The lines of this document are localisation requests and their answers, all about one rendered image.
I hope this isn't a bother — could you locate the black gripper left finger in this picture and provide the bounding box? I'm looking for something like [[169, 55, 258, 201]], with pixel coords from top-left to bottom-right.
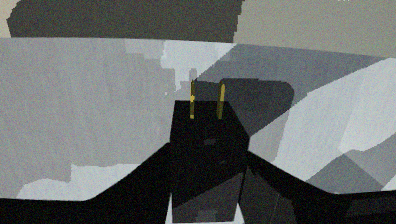
[[0, 143, 172, 224]]

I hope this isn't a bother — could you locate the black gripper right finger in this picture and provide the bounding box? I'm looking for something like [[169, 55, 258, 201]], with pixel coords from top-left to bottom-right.
[[238, 151, 396, 224]]

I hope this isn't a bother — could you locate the black two-prong charger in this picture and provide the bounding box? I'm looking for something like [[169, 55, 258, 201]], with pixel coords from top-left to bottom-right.
[[170, 79, 250, 224]]

